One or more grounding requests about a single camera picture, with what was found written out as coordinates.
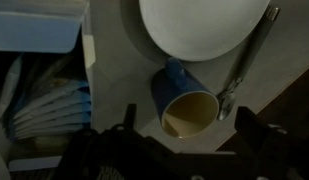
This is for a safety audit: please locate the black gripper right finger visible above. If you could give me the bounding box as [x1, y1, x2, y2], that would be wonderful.
[234, 106, 277, 152]

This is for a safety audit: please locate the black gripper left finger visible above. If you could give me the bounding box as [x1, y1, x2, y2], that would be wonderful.
[123, 104, 137, 129]

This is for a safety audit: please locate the small blue mug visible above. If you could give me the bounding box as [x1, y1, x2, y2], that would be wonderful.
[151, 58, 220, 138]

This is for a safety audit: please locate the open blue tea box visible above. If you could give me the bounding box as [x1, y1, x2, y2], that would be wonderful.
[0, 0, 97, 180]

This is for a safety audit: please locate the metal spoon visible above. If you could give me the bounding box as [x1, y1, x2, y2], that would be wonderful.
[217, 4, 280, 121]

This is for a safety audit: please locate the grey coffee table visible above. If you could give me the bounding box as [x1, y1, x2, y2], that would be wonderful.
[90, 0, 309, 152]

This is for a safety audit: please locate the white plate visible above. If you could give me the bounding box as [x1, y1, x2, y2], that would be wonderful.
[139, 0, 270, 62]

